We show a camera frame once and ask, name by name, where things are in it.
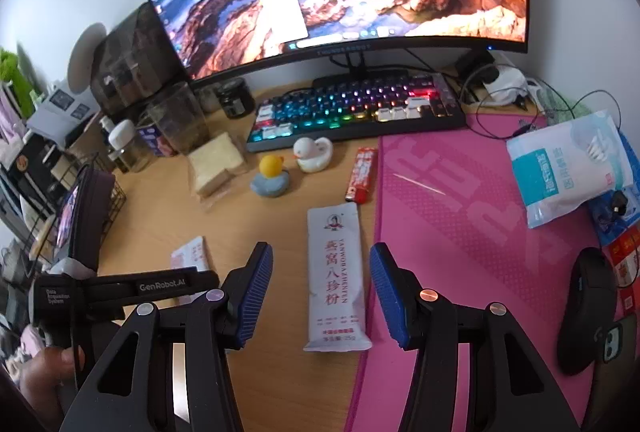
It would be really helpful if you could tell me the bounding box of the black wire basket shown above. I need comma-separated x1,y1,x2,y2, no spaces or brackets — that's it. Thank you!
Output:
0,151,126,273

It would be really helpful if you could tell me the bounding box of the small pink white packet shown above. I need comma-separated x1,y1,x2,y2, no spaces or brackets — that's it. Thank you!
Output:
170,235,211,273

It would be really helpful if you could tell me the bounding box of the white power adapter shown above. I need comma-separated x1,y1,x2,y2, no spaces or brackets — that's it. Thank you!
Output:
480,65,528,106

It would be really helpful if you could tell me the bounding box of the clear plastic cup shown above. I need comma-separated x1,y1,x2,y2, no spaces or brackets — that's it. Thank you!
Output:
145,81,210,155

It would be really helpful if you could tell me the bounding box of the white rubber duck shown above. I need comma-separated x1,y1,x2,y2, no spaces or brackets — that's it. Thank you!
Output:
292,136,334,173

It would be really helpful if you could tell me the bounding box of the white sachet red print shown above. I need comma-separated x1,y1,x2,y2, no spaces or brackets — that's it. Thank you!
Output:
302,205,373,354

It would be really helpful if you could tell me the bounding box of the white cotton swab bag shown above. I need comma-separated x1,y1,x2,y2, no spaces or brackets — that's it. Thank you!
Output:
506,109,636,229

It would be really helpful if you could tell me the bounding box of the black power adapter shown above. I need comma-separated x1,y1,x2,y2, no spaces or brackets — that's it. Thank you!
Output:
457,50,501,86

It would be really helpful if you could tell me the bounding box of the smartphone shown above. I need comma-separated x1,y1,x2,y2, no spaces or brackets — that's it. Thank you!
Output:
595,319,626,365

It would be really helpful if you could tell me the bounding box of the black cable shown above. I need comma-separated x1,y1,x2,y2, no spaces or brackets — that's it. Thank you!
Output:
460,62,623,138

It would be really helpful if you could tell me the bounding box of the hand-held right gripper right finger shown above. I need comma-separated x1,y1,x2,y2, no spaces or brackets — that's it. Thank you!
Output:
370,242,583,432

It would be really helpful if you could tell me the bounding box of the green plush toy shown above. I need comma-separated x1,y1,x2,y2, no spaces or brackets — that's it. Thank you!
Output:
0,48,31,88

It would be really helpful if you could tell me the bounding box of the red lighter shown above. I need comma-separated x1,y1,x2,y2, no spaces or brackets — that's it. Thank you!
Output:
345,147,378,204

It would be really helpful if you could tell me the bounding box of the black computer mouse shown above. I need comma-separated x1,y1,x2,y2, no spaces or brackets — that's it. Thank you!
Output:
556,247,618,375

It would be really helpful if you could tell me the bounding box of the blue can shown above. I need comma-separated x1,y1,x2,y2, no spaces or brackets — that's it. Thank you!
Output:
137,125,166,158

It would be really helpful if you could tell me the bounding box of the white-capped bottle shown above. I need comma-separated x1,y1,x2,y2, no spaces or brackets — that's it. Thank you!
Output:
107,119,151,173

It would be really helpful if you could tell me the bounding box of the yellow duck on blue base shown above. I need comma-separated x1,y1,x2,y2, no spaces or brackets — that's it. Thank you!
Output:
250,155,292,198

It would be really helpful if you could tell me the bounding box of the backlit mechanical keyboard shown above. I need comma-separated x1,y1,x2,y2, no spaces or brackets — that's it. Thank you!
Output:
246,71,467,154

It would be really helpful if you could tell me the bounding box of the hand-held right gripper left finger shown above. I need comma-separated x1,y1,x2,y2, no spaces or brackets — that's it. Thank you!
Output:
59,241,275,432

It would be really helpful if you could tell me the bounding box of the dark glass jar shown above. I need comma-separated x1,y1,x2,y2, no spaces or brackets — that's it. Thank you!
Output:
215,78,257,119

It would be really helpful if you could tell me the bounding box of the pink desk mat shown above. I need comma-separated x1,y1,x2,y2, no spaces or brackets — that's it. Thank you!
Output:
345,112,631,432

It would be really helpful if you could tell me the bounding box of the person's left hand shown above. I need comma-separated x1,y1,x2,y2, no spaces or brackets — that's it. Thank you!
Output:
20,344,88,418

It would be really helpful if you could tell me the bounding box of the red cardboard box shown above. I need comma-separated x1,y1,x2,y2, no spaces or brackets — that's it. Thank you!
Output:
602,232,640,313

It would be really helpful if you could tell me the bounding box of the wrapped bread slice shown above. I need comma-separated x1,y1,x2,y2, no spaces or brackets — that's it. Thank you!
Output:
186,132,251,199

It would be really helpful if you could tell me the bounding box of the wooden toothpick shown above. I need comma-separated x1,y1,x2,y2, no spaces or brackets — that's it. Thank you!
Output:
392,172,447,196

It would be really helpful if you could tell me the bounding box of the blue package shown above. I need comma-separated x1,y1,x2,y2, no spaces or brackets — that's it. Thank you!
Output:
587,192,636,245

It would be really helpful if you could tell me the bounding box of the dark acrylic storage box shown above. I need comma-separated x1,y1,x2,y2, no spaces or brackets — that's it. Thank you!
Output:
90,2,193,113

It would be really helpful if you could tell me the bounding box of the white printed box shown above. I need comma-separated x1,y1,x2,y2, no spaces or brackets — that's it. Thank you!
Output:
27,80,101,148

